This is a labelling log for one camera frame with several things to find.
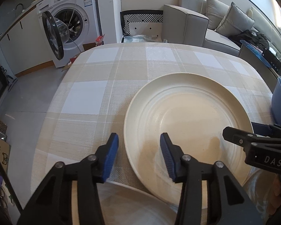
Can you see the grey sofa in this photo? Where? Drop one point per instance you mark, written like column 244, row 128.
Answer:
column 187, row 24

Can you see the person right hand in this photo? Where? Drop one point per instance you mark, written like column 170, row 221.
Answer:
column 275, row 197

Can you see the cream plate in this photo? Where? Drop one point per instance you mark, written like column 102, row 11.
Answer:
column 121, row 204
column 193, row 110

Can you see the cream plate back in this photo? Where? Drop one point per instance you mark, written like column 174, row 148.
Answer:
column 193, row 110

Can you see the black storage box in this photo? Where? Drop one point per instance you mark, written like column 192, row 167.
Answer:
column 274, row 62

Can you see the white washing machine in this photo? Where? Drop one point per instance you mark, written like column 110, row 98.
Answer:
column 69, row 26

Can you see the black jacket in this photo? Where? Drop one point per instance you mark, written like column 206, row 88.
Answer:
column 255, row 38

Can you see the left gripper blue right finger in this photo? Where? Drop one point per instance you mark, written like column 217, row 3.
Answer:
column 172, row 155

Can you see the cardboard box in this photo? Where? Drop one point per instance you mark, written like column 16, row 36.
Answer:
column 4, row 154

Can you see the grey cushion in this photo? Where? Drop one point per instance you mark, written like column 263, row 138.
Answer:
column 215, row 11
column 234, row 22

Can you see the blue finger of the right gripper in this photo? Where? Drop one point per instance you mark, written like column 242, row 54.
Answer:
column 262, row 129
column 246, row 139

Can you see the grey cushion left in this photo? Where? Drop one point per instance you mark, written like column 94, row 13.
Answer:
column 215, row 11

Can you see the grey drawer cabinet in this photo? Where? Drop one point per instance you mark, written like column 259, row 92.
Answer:
column 268, row 74

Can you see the cream plate front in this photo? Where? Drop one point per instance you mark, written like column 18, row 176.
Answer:
column 121, row 204

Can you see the beige checked tablecloth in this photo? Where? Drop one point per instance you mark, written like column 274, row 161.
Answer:
column 93, row 97

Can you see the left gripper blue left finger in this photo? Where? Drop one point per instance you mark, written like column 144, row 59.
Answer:
column 106, row 155

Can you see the black patterned chair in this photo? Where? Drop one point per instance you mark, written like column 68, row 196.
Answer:
column 141, row 25

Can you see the grey cushion right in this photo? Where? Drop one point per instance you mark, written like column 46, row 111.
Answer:
column 234, row 22

